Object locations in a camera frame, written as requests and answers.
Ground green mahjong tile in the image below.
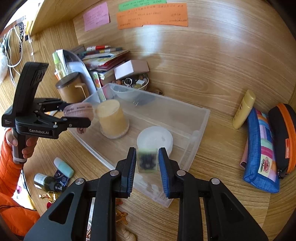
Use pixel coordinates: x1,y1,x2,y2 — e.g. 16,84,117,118
137,148,159,173

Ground red white pencil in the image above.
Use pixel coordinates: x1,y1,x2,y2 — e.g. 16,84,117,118
86,45,110,52

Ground yellow candle in glass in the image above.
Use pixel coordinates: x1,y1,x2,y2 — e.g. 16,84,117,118
95,99,130,139

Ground clear plastic storage bin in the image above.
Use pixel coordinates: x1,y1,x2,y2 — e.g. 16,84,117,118
68,82,211,208

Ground black orange zip case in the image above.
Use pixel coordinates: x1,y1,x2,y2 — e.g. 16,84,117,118
268,103,296,179

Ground blue Max staples box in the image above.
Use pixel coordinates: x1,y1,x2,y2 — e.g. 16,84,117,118
54,170,70,187

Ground fruit pattern candy box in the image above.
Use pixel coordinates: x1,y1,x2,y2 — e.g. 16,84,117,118
90,71,102,90

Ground green sticky note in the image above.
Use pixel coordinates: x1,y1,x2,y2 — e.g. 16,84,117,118
118,0,167,11

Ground blue patchwork pencil case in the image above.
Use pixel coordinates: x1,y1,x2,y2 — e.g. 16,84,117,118
240,108,280,193

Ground orange left jacket sleeve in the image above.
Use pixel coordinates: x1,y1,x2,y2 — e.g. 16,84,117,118
0,128,40,239

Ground white charging cable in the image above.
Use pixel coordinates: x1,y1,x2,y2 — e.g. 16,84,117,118
1,22,35,88

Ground white round jar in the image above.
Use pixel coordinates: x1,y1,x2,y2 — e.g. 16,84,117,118
137,126,173,156

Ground dark green spray bottle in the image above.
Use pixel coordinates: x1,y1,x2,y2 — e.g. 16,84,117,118
34,173,65,193

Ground brown mug with lid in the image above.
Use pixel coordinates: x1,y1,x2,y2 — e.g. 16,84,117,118
56,72,89,103

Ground pink round timer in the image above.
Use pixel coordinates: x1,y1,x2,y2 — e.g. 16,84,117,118
63,102,94,121

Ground pink sticky note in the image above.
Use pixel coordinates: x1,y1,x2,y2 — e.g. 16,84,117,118
83,2,110,32

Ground orange sticky note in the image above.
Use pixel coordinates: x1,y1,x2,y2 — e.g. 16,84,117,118
116,3,188,30

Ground mint green eraser case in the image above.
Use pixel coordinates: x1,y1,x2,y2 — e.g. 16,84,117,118
54,157,74,178

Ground stack of booklets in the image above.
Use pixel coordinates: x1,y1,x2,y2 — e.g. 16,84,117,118
77,47,130,73

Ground white cardboard box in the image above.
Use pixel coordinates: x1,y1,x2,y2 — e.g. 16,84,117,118
114,60,149,80

